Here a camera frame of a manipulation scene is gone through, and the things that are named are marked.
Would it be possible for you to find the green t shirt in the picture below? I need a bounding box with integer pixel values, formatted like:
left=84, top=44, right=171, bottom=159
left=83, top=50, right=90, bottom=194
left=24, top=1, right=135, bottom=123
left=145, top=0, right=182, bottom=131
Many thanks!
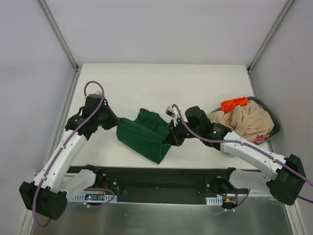
left=116, top=108, right=171, bottom=164

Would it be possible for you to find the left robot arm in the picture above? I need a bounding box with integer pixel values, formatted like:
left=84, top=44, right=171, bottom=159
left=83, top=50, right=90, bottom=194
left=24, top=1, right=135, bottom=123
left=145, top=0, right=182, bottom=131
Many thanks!
left=19, top=94, right=119, bottom=220

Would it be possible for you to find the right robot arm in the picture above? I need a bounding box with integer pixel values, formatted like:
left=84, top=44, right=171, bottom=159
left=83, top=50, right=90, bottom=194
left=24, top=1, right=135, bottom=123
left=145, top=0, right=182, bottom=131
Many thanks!
left=163, top=104, right=312, bottom=206

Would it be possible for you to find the orange t shirt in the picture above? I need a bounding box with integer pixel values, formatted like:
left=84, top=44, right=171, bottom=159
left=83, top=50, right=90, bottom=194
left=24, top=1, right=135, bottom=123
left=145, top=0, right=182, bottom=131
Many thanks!
left=220, top=97, right=248, bottom=114

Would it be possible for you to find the beige t shirt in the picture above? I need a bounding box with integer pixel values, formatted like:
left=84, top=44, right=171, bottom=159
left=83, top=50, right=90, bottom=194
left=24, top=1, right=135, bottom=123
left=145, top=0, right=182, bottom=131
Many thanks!
left=207, top=100, right=274, bottom=142

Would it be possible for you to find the pink t shirt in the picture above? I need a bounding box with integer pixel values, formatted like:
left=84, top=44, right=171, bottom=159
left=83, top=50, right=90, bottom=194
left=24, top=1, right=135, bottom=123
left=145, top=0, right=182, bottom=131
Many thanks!
left=251, top=133, right=270, bottom=145

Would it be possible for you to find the grey laundry basket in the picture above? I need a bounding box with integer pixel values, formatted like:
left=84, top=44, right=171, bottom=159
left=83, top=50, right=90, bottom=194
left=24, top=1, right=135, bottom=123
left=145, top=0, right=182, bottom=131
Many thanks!
left=213, top=96, right=280, bottom=140

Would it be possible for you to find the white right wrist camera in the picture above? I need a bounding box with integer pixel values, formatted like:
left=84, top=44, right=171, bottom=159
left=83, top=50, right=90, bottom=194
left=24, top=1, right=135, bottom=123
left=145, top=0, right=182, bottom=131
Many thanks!
left=165, top=105, right=180, bottom=118

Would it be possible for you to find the left aluminium side rail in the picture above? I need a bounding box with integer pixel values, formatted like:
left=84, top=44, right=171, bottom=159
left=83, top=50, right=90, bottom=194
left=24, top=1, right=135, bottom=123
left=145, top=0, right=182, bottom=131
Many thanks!
left=45, top=66, right=82, bottom=164

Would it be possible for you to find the aluminium side rail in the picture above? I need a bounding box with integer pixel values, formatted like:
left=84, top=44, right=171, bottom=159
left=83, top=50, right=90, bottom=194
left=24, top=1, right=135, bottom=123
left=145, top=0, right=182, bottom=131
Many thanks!
left=248, top=72, right=281, bottom=177
left=45, top=66, right=82, bottom=164

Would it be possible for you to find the front aluminium rail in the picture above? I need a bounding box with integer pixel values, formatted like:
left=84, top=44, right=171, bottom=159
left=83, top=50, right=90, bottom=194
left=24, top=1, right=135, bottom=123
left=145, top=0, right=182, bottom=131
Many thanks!
left=30, top=172, right=296, bottom=196

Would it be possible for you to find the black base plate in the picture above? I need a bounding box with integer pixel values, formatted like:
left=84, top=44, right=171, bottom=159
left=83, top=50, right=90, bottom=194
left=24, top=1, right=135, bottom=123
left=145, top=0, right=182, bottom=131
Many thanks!
left=66, top=165, right=252, bottom=204

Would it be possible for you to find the right aluminium side rail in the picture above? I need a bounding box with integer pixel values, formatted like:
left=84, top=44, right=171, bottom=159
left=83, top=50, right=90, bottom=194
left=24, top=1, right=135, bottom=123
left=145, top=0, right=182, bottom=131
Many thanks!
left=248, top=72, right=281, bottom=177

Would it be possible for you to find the left white cable duct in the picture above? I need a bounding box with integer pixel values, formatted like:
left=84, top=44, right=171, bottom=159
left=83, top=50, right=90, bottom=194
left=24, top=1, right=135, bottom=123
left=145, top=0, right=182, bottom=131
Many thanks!
left=70, top=192, right=117, bottom=203

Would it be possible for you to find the white cable duct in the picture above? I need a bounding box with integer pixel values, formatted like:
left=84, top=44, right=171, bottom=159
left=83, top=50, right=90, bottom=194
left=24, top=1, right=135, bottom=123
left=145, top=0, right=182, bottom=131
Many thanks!
left=70, top=192, right=117, bottom=203
left=205, top=196, right=223, bottom=206

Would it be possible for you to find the right white cable duct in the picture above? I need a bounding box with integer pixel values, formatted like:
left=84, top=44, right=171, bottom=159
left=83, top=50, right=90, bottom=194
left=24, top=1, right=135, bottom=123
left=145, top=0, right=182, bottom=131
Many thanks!
left=205, top=196, right=223, bottom=206

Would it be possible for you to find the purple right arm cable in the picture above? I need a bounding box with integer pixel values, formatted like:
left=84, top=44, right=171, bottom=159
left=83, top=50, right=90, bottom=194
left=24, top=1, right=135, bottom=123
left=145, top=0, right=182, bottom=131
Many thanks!
left=172, top=104, right=313, bottom=215

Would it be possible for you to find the left aluminium frame post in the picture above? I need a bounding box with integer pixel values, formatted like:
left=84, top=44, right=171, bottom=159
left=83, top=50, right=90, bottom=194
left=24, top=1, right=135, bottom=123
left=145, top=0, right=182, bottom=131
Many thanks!
left=37, top=0, right=81, bottom=72

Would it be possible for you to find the aluminium frame post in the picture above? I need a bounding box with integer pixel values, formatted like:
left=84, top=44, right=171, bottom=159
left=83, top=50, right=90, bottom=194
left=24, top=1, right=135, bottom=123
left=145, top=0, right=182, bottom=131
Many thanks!
left=247, top=0, right=296, bottom=74
left=37, top=0, right=81, bottom=72

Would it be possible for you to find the right aluminium frame post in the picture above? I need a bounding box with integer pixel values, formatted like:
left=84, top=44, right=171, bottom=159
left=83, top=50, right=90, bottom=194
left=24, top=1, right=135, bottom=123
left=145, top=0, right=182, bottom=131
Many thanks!
left=247, top=0, right=296, bottom=74

